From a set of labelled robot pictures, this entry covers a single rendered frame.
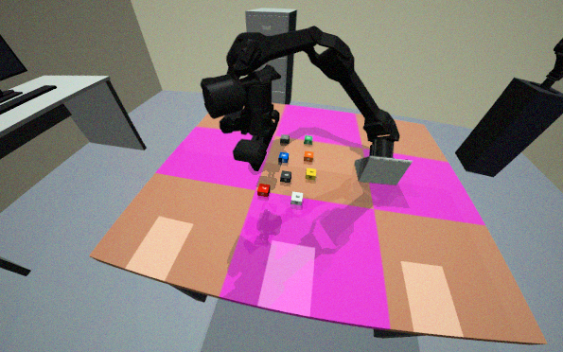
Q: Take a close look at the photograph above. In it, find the yellow block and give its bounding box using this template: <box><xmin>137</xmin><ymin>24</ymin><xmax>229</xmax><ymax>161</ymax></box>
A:
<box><xmin>306</xmin><ymin>168</ymin><xmax>316</xmax><ymax>180</ymax></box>

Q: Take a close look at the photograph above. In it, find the blue block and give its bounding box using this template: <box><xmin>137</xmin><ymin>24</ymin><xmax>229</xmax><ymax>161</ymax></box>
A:
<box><xmin>278</xmin><ymin>152</ymin><xmax>289</xmax><ymax>163</ymax></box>

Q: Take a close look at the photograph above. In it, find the small orange block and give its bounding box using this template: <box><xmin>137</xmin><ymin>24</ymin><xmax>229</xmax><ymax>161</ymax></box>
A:
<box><xmin>304</xmin><ymin>151</ymin><xmax>314</xmax><ymax>162</ymax></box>

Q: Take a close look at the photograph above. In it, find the red digit block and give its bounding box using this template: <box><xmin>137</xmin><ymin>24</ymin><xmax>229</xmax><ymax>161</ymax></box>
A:
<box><xmin>257</xmin><ymin>184</ymin><xmax>270</xmax><ymax>197</ymax></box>

